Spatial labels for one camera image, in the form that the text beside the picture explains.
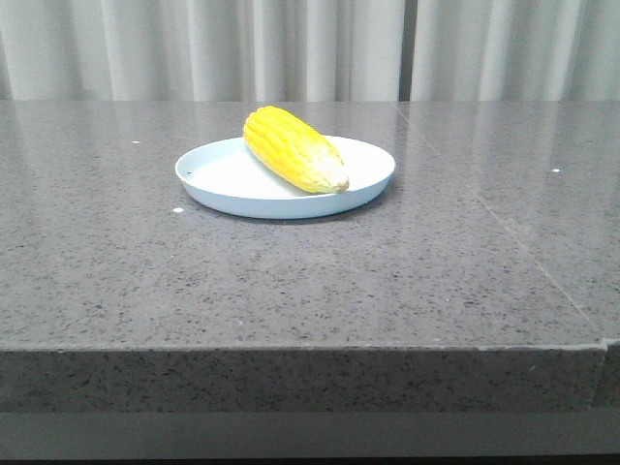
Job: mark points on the yellow corn cob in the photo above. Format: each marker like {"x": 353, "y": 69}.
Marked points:
{"x": 295, "y": 151}

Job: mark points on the light blue round plate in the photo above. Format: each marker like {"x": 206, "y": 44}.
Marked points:
{"x": 225, "y": 176}

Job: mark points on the grey pleated curtain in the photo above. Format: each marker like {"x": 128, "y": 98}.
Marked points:
{"x": 310, "y": 50}

